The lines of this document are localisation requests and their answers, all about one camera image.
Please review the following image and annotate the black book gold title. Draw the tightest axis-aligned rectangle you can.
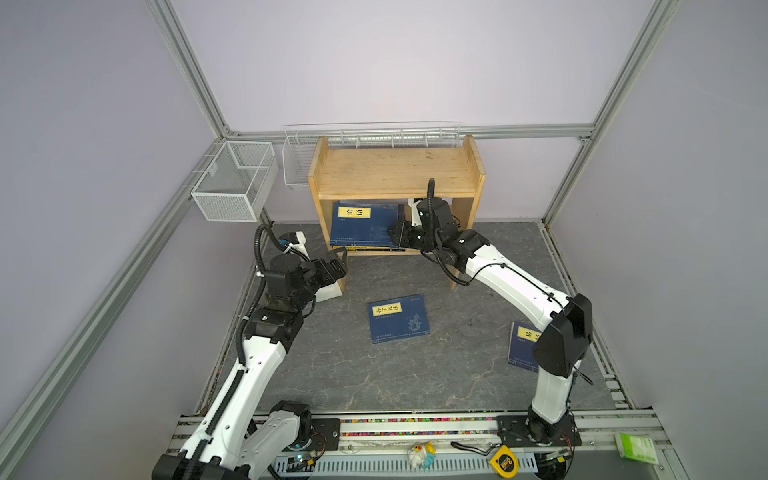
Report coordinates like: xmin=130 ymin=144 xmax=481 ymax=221
xmin=329 ymin=246 xmax=406 ymax=255

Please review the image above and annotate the blue folder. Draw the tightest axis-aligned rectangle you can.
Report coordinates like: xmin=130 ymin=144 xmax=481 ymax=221
xmin=330 ymin=202 xmax=404 ymax=249
xmin=507 ymin=322 xmax=541 ymax=372
xmin=367 ymin=294 xmax=431 ymax=344

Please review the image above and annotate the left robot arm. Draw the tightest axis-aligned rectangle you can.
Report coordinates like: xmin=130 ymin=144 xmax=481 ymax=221
xmin=151 ymin=224 xmax=347 ymax=479

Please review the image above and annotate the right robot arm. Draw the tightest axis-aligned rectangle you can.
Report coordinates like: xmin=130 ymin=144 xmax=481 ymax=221
xmin=389 ymin=196 xmax=594 ymax=446

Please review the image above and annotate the white tissue pack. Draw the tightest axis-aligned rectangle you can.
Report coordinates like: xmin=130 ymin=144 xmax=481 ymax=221
xmin=315 ymin=279 xmax=345 ymax=303

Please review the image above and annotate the white mesh box basket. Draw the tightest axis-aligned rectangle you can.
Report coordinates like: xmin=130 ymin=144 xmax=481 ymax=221
xmin=191 ymin=141 xmax=279 ymax=223

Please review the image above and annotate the small colourful toy figure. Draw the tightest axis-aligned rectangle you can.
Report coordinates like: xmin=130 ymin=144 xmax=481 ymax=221
xmin=407 ymin=442 xmax=436 ymax=469

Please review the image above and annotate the yellow tape measure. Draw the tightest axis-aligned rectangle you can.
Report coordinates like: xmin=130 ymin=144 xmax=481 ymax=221
xmin=489 ymin=445 xmax=520 ymax=479

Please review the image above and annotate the green white small box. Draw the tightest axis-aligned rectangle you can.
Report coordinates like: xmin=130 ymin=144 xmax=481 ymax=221
xmin=615 ymin=433 xmax=659 ymax=465

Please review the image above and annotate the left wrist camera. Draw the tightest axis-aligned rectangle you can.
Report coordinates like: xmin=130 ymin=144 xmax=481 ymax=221
xmin=278 ymin=231 xmax=310 ymax=261

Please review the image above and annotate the white wire rack basket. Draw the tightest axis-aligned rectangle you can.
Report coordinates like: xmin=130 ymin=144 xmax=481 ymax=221
xmin=282 ymin=121 xmax=463 ymax=189

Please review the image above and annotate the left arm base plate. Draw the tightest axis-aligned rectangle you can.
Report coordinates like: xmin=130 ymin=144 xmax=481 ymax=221
xmin=286 ymin=417 xmax=341 ymax=452

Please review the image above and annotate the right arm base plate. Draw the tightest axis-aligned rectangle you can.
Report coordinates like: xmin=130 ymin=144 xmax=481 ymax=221
xmin=496 ymin=412 xmax=582 ymax=448

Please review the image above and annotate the aluminium rail with cable duct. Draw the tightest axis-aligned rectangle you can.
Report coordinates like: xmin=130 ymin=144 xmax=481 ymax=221
xmin=151 ymin=404 xmax=688 ymax=479

